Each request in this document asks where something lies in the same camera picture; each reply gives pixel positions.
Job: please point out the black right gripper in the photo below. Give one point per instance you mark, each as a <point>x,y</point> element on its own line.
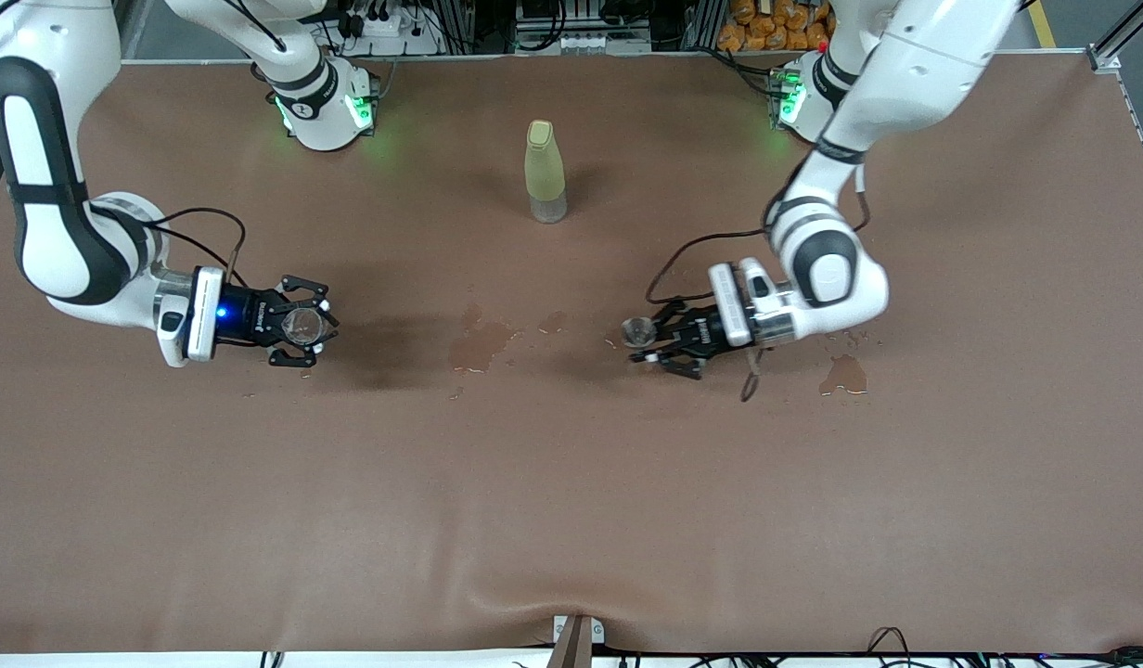
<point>244,317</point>

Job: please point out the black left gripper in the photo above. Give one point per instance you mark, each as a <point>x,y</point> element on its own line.
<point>702,334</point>

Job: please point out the small clear glass beaker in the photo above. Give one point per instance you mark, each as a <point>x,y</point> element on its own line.
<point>302,327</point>

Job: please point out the steel double-ended jigger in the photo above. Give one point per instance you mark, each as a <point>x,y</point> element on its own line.
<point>640,331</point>

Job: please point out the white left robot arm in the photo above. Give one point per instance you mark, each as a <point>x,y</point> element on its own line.
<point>915,83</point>

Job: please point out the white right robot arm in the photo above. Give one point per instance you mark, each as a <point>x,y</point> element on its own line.
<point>52,232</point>

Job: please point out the brown table mat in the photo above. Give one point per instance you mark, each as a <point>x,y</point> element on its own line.
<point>571,501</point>

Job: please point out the pale green bottle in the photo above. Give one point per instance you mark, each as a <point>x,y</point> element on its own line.
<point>544,172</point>

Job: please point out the white power strip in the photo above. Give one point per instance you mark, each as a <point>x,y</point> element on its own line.
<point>414,42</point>

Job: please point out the grey electronics box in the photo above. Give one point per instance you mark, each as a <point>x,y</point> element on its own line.
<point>581,42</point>

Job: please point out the orange snack packets pile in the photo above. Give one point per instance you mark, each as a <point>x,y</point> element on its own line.
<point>776,28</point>

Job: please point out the aluminium camera mount post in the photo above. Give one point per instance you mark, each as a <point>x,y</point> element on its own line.
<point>571,649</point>

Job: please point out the aluminium frame strut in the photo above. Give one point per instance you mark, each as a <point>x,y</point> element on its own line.
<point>1105,56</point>

